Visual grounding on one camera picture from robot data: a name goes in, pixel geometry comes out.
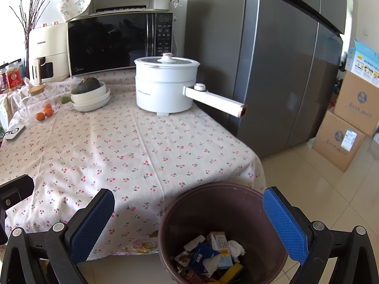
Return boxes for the black microwave oven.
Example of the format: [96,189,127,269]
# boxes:
[67,10,175,79]

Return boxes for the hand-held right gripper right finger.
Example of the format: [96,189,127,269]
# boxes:
[262,186,379,284]

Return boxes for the cherry print tablecloth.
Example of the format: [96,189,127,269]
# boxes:
[0,68,265,262]

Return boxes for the green and yellow sponge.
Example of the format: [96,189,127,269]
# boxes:
[219,263,244,283]

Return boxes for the cardboard box with white label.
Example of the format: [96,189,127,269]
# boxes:
[312,110,366,173]

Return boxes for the white electric cooking pot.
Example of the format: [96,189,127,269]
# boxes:
[134,53,247,117]

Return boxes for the blue paper package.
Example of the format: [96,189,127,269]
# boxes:
[188,243,221,274]

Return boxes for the cream bowl with green handle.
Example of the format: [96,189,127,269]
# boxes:
[61,81,107,105]

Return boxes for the small white flat device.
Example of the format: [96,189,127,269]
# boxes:
[5,126,27,141]

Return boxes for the blue and white box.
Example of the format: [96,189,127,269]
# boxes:
[345,38,379,88]

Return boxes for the grey refrigerator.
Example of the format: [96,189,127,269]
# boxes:
[184,0,347,159]

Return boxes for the white tissue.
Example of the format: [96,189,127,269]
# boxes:
[227,240,246,263]

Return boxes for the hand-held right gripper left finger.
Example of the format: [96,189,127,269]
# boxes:
[0,188,116,284]

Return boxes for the cream air fryer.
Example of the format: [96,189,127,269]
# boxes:
[28,22,70,85]

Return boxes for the floral cloth cover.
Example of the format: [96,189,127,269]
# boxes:
[56,0,182,22]

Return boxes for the crushed red can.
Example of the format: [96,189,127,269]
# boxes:
[178,268,202,283]

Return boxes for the clear glass vase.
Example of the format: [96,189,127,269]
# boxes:
[22,30,30,79]

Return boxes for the glass jar with wooden lid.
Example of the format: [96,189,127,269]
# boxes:
[18,84,57,120]

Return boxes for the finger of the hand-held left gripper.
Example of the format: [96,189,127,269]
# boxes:
[0,174,34,210]

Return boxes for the light blue milk carton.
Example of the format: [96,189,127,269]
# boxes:
[206,231,235,270]

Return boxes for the white paper box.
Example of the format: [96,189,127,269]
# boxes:
[184,235,206,252]

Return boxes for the large cardboard box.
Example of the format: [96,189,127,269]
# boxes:
[334,70,379,137]

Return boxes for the dark green pumpkin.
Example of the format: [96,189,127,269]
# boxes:
[77,77,101,95]

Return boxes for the floral under tablecloth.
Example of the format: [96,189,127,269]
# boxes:
[117,231,162,256]

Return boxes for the dry brown twigs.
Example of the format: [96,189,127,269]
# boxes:
[9,0,53,33]

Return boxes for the cream shallow plate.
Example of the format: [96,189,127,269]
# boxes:
[72,93,111,113]
[71,87,111,108]

